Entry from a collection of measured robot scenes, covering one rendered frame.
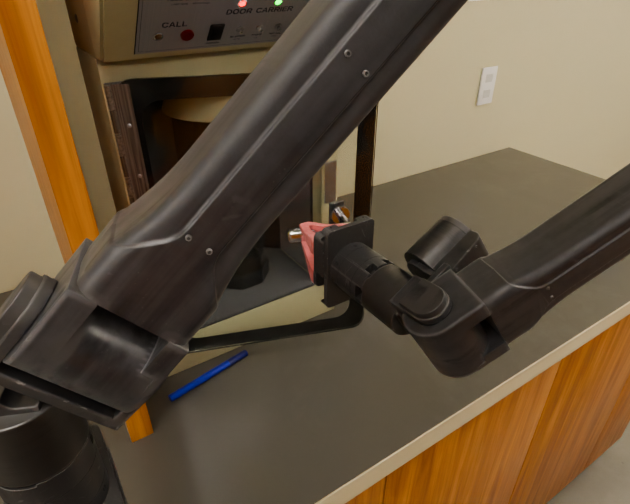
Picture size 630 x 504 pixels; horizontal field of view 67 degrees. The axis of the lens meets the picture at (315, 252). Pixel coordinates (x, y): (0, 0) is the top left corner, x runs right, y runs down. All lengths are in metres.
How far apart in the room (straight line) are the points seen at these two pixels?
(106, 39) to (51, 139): 0.11
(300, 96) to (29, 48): 0.31
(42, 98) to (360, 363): 0.57
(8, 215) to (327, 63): 0.93
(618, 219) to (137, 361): 0.37
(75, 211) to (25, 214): 0.56
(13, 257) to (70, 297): 0.89
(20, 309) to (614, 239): 0.42
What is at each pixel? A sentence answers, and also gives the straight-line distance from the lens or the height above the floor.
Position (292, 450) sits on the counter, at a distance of 0.69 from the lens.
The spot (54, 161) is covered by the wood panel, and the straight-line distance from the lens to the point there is 0.51.
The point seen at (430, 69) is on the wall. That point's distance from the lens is 1.48.
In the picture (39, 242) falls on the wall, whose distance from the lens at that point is 1.12.
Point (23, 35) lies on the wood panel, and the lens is 0.49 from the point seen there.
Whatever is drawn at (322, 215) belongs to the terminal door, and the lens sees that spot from 0.65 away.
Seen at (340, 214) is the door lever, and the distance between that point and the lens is 0.65.
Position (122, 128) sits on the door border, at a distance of 0.59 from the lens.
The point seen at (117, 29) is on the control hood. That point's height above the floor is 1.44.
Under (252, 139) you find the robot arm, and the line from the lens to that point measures 0.22.
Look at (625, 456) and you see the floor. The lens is 2.14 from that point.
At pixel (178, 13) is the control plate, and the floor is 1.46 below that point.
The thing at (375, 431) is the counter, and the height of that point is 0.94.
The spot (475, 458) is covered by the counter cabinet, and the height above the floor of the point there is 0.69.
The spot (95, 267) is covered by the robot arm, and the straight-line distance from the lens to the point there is 0.24.
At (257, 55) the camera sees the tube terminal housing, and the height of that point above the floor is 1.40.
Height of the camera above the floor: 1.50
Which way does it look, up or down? 32 degrees down
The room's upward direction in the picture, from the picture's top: straight up
